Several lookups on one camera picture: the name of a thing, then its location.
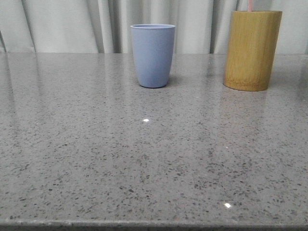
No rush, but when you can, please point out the grey curtain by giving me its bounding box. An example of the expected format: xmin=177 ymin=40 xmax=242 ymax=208
xmin=0 ymin=0 xmax=308 ymax=54

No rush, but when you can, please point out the bamboo cylindrical holder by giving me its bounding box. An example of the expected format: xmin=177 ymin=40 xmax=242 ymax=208
xmin=223 ymin=11 xmax=282 ymax=91

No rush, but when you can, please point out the blue plastic cup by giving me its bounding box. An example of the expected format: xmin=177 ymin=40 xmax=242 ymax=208
xmin=130 ymin=24 xmax=176 ymax=88

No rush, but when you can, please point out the pink chopstick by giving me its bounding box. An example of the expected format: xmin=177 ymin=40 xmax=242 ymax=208
xmin=247 ymin=0 xmax=253 ymax=12

